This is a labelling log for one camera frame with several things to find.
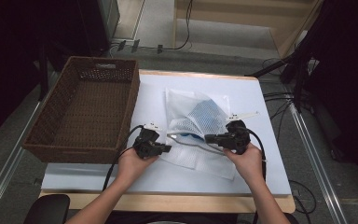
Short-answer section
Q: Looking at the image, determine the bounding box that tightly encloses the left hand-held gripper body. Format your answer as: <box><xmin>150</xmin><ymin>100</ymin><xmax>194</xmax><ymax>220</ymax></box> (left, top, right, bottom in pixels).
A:
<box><xmin>132</xmin><ymin>122</ymin><xmax>164</xmax><ymax>159</ymax></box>

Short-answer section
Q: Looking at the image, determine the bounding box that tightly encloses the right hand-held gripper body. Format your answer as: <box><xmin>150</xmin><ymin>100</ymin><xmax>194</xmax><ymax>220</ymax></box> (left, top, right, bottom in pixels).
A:
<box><xmin>222</xmin><ymin>111</ymin><xmax>259</xmax><ymax>155</ymax></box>

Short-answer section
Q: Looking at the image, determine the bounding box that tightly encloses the blue shirt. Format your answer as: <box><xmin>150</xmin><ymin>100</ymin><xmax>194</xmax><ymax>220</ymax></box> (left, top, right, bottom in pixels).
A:
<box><xmin>180</xmin><ymin>99</ymin><xmax>229</xmax><ymax>140</ymax></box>

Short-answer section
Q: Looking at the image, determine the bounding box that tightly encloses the brown wicker basket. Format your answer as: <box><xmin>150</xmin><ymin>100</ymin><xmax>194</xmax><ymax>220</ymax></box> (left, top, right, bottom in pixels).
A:
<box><xmin>21</xmin><ymin>55</ymin><xmax>142</xmax><ymax>165</ymax></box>

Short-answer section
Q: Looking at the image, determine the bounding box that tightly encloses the person's left hand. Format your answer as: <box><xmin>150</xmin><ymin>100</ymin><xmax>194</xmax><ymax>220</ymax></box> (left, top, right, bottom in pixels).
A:
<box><xmin>116</xmin><ymin>148</ymin><xmax>159</xmax><ymax>185</ymax></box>

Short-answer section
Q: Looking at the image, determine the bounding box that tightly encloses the person's right hand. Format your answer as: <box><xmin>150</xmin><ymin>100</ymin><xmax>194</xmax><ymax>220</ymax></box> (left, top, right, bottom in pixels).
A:
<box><xmin>223</xmin><ymin>143</ymin><xmax>264</xmax><ymax>185</ymax></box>

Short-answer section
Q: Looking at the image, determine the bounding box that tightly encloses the white table board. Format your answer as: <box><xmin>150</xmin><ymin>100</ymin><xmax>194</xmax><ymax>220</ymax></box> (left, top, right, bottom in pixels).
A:
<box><xmin>40</xmin><ymin>74</ymin><xmax>293</xmax><ymax>195</ymax></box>

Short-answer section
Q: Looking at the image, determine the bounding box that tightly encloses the wooden table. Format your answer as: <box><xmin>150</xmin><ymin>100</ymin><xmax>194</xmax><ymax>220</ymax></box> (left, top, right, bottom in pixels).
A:
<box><xmin>38</xmin><ymin>69</ymin><xmax>296</xmax><ymax>214</ymax></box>

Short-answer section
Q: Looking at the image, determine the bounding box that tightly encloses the person's dark clothing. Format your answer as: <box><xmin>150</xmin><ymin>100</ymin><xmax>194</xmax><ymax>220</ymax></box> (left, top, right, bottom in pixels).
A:
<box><xmin>105</xmin><ymin>211</ymin><xmax>299</xmax><ymax>224</ymax></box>

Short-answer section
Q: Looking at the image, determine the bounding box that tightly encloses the black tripod stand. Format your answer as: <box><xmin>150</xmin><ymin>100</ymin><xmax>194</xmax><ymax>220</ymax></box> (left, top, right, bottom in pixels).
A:
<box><xmin>245</xmin><ymin>52</ymin><xmax>311</xmax><ymax>113</ymax></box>

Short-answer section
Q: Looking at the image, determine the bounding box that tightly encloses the black chair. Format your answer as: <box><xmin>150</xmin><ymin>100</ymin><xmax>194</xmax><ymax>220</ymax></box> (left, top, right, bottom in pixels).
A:
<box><xmin>22</xmin><ymin>194</ymin><xmax>71</xmax><ymax>224</ymax></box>

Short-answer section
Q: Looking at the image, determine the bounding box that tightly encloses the black curtain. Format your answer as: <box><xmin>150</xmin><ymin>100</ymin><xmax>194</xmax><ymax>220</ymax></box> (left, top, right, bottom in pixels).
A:
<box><xmin>0</xmin><ymin>0</ymin><xmax>110</xmax><ymax>146</ymax></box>
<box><xmin>304</xmin><ymin>0</ymin><xmax>358</xmax><ymax>188</ymax></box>

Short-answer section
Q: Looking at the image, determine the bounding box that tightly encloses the light wooden platform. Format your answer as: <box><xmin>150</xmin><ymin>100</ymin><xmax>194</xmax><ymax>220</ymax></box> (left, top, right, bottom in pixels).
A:
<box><xmin>173</xmin><ymin>0</ymin><xmax>324</xmax><ymax>59</ymax></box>

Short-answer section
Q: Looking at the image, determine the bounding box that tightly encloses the grey cabinet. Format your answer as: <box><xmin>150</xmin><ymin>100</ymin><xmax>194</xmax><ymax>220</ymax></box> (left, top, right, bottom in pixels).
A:
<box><xmin>97</xmin><ymin>0</ymin><xmax>121</xmax><ymax>41</ymax></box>

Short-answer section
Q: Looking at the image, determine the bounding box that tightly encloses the right hand-held gripper cable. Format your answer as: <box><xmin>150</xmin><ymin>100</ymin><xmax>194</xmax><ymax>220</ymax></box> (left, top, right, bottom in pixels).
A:
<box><xmin>246</xmin><ymin>128</ymin><xmax>268</xmax><ymax>182</ymax></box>

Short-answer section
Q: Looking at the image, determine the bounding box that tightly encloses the hand-held gripper cable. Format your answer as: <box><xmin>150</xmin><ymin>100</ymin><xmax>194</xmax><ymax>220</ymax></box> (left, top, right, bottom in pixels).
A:
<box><xmin>102</xmin><ymin>124</ymin><xmax>145</xmax><ymax>191</ymax></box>
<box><xmin>246</xmin><ymin>128</ymin><xmax>268</xmax><ymax>182</ymax></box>

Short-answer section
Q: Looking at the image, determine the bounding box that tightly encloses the left hand-held gripper cable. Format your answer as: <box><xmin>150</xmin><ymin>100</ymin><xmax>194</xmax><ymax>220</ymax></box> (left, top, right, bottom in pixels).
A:
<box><xmin>102</xmin><ymin>124</ymin><xmax>145</xmax><ymax>191</ymax></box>

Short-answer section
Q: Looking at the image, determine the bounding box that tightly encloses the bundle of black floor cables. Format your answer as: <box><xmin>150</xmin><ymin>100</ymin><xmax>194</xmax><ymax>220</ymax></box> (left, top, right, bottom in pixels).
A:
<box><xmin>262</xmin><ymin>57</ymin><xmax>296</xmax><ymax>125</ymax></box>

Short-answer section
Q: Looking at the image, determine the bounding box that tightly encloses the metal floor rail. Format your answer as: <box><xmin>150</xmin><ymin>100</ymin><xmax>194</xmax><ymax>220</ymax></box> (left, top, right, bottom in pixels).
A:
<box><xmin>0</xmin><ymin>101</ymin><xmax>43</xmax><ymax>223</ymax></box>
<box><xmin>288</xmin><ymin>102</ymin><xmax>349</xmax><ymax>224</ymax></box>

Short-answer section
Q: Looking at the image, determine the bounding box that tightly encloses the black floor cable loop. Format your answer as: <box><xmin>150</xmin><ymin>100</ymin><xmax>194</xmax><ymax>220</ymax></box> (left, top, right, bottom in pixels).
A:
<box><xmin>288</xmin><ymin>179</ymin><xmax>317</xmax><ymax>216</ymax></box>

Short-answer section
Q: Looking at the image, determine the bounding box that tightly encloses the long black floor cable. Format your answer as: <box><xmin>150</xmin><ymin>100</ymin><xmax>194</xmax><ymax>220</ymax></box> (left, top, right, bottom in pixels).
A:
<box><xmin>136</xmin><ymin>0</ymin><xmax>194</xmax><ymax>52</ymax></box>

